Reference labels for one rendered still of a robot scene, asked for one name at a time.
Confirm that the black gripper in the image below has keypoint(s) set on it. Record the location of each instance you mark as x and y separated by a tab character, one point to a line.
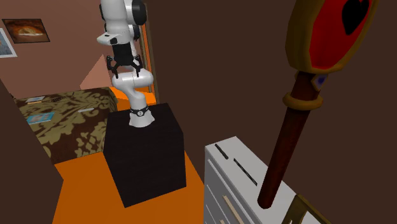
121	54

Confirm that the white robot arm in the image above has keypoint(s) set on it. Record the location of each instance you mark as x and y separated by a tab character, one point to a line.
136	98

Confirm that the orange door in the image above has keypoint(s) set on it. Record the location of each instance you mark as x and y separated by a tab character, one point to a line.
148	59

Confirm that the grey flat remote control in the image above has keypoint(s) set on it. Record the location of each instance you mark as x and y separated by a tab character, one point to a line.
85	109

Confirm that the bed with patterned brown cover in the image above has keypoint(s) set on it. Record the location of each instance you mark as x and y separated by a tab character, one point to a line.
69	130

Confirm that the pale blue flat book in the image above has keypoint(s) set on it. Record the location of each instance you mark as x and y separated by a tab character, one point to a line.
35	99

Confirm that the dark robot stand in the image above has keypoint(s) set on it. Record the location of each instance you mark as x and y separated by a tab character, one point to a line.
145	158

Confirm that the white chest of drawers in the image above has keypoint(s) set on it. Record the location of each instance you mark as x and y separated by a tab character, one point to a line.
231	186

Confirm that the long black pen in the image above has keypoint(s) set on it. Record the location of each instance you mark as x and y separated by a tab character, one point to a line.
245	172

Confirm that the red and gold sceptre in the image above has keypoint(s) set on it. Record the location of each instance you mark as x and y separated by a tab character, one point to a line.
290	136

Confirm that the gold angular stand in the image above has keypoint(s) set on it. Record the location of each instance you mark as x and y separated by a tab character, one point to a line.
299	211

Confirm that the orange framed wall picture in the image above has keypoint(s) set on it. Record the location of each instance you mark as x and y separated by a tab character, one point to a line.
26	30

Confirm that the white framed wall picture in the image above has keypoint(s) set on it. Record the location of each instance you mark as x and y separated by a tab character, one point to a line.
5	45

